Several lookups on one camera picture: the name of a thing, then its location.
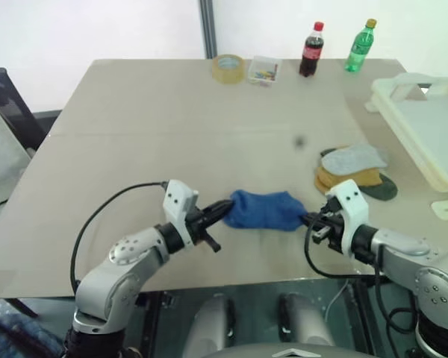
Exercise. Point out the dark green sock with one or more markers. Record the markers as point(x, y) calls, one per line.
point(384, 190)

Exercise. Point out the clear box of coloured pins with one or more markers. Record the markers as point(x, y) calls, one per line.
point(263, 72)

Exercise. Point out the blue sock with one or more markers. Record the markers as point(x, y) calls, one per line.
point(265, 210)

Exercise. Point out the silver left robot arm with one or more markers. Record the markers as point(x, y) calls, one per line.
point(108, 283)

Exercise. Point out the grey left robot leg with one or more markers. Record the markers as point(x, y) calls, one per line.
point(209, 324)

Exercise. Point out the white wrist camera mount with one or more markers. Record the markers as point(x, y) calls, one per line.
point(349, 197)
point(175, 197)

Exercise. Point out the blue denim jeans leg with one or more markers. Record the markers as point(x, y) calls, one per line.
point(15, 339)

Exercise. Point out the dark vertical frame post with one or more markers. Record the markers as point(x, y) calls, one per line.
point(208, 30)

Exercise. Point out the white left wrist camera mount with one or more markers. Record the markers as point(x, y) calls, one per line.
point(175, 197)

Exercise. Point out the grey robot leg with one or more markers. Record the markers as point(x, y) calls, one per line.
point(302, 324)
point(209, 324)

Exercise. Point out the clear packing tape roll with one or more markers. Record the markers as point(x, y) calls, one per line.
point(227, 69)

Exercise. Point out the black table leg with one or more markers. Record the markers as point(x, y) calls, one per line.
point(155, 324)
point(364, 320)

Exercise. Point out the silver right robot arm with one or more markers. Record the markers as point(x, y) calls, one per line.
point(399, 242)

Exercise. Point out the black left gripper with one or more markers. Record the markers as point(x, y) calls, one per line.
point(198, 223)

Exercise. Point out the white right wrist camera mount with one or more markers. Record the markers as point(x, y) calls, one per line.
point(349, 197)

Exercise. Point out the grey right robot leg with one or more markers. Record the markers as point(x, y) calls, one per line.
point(302, 324)

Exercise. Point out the green plastic bottle yellow cap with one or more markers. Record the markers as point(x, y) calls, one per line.
point(358, 50)

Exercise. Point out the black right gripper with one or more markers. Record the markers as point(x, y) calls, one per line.
point(332, 227)

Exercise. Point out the light grey sock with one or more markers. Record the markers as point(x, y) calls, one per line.
point(351, 158)

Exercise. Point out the mustard yellow sock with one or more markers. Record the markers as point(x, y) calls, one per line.
point(321, 179)

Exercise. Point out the grey translucent cloth cover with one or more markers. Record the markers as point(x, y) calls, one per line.
point(2, 160)

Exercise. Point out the white plastic tray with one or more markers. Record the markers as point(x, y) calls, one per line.
point(429, 123)

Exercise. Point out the cola bottle red cap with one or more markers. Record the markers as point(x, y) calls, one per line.
point(310, 54)

